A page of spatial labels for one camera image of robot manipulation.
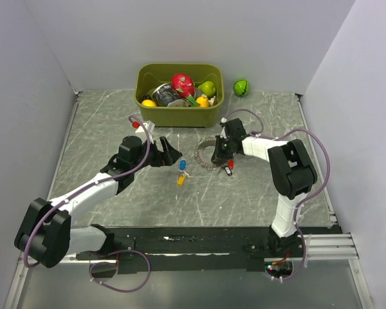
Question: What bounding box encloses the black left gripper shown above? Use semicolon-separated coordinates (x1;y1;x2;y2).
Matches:
131;136;181;172

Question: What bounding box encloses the red key tag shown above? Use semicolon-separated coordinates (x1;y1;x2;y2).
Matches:
228;160;234;170

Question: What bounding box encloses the blue key tag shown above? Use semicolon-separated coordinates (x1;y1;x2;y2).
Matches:
179;160;187;171

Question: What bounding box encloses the yellow key tag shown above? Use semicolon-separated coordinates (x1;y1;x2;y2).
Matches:
177;175;185;186

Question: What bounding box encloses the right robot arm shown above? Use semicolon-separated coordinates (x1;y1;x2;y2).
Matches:
211;118;317;257

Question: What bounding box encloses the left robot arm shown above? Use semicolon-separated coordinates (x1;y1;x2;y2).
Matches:
14;136;182;268

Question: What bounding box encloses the yellow lemon toy left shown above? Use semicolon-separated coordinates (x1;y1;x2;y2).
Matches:
142;99;157;107

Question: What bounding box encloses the yellow lemon toy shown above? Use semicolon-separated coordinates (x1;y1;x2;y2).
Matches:
142;99;157;107
196;96;210;108

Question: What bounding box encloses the yellow lemon toy right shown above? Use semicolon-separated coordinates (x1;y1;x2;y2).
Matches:
196;96;210;108

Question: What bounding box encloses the red dragon fruit toy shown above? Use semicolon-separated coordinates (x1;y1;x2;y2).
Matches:
171;73;196;98

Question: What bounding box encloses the green pear toy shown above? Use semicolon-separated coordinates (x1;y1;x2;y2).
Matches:
198;80;216;97

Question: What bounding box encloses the green watermelon toy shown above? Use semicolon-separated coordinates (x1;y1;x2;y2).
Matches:
233;79;250;97

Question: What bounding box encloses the olive green plastic bin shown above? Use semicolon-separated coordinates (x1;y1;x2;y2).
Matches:
134;63;225;127

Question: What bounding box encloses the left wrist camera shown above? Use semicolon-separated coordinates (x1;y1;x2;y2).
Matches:
135;121;155;135

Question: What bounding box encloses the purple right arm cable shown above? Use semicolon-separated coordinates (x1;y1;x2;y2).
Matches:
223;108;331;284

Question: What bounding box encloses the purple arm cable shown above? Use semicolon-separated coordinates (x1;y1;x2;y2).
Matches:
23;114;155;293
223;108;331;284

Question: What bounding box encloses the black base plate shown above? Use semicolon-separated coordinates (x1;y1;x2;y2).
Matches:
76;227;303;274

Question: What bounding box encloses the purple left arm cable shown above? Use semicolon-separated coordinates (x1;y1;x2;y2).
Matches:
23;114;155;293

